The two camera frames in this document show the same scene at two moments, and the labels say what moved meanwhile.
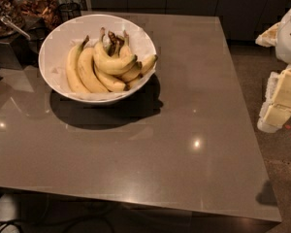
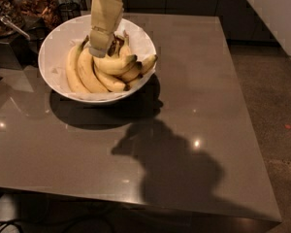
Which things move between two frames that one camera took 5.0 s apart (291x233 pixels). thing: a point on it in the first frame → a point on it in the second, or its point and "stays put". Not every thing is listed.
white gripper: (289, 38) → (106, 16)
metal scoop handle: (7, 19) stays put
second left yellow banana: (88, 73) stays put
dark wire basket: (68, 12) stays put
